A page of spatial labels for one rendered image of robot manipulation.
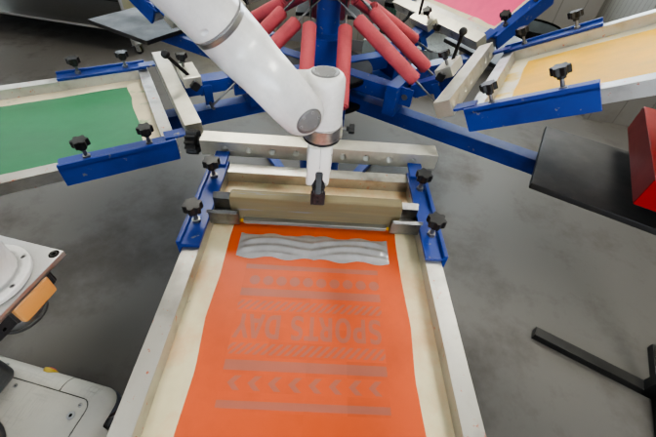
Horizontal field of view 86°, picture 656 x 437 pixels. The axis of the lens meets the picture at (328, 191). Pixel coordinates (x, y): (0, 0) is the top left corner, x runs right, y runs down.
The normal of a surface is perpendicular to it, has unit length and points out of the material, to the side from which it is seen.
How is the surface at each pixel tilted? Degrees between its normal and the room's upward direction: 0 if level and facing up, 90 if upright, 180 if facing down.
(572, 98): 90
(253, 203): 90
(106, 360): 0
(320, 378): 0
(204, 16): 96
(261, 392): 0
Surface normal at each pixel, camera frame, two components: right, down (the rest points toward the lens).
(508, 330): 0.07, -0.72
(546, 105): -0.51, 0.56
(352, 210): -0.02, 0.68
